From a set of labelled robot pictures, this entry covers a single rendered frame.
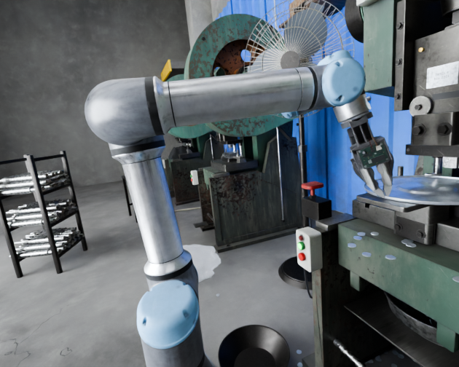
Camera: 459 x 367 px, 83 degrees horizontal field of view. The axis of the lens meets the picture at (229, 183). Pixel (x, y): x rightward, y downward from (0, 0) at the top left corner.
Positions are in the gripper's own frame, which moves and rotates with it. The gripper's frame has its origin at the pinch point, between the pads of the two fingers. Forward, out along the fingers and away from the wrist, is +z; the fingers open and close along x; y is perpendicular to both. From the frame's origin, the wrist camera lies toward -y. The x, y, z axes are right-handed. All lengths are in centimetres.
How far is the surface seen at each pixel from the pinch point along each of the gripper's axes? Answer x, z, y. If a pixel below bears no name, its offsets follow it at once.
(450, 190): 13.9, 5.6, -4.3
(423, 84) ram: 18.8, -20.6, -14.8
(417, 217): 5.4, 10.1, -3.6
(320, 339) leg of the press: -36, 51, -14
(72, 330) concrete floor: -164, 28, -7
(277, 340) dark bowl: -58, 59, -24
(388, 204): -0.3, 1.7, 5.3
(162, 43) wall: -301, -359, -527
